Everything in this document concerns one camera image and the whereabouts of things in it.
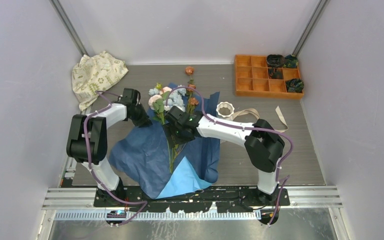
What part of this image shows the artificial flower bunch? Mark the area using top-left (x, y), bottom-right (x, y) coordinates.
top-left (148, 66), bottom-right (199, 174)

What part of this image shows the blue wrapping paper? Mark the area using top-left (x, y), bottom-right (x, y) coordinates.
top-left (108, 83), bottom-right (221, 199)

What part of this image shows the beige printed ribbon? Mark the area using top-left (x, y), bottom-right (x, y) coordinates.
top-left (231, 106), bottom-right (289, 133)

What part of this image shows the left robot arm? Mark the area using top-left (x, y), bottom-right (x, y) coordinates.
top-left (66, 88), bottom-right (152, 207)

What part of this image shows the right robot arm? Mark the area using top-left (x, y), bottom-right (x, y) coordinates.
top-left (163, 106), bottom-right (285, 206)

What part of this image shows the white ribbed vase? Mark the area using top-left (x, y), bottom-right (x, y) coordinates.
top-left (215, 101), bottom-right (235, 144)

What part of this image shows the cream patterned cloth bag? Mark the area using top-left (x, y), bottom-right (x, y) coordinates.
top-left (71, 50), bottom-right (129, 111)

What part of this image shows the orange compartment tray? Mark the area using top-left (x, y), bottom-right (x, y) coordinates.
top-left (234, 54), bottom-right (305, 100)

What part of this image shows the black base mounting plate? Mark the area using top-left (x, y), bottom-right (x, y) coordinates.
top-left (94, 185), bottom-right (291, 215)

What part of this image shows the dark fabric piece middle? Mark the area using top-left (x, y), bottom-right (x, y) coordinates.
top-left (268, 67), bottom-right (284, 80)

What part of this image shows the dark rolled fabric top-left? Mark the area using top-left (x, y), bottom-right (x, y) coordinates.
top-left (266, 54), bottom-right (285, 68)

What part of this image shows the dark rolled fabric bottom-right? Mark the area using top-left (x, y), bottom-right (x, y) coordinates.
top-left (285, 78), bottom-right (305, 93)

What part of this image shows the dark rolled fabric top-right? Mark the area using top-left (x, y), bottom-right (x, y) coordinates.
top-left (283, 54), bottom-right (299, 69)

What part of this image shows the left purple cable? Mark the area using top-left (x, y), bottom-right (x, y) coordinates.
top-left (83, 91), bottom-right (149, 227)

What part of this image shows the purple cable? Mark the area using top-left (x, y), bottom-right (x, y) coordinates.
top-left (83, 91), bottom-right (149, 227)
top-left (163, 86), bottom-right (295, 226)

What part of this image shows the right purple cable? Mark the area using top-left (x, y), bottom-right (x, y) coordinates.
top-left (163, 86), bottom-right (295, 226)

